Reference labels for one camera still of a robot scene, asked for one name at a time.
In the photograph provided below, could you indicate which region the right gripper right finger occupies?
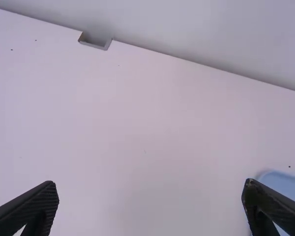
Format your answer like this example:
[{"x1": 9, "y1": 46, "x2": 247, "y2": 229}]
[{"x1": 241, "y1": 178, "x2": 295, "y2": 236}]

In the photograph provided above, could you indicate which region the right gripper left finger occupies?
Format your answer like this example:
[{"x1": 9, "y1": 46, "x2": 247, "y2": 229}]
[{"x1": 0, "y1": 180, "x2": 59, "y2": 236}]

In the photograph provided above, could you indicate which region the blue mat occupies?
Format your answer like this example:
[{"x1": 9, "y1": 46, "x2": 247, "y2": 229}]
[{"x1": 257, "y1": 170, "x2": 295, "y2": 236}]

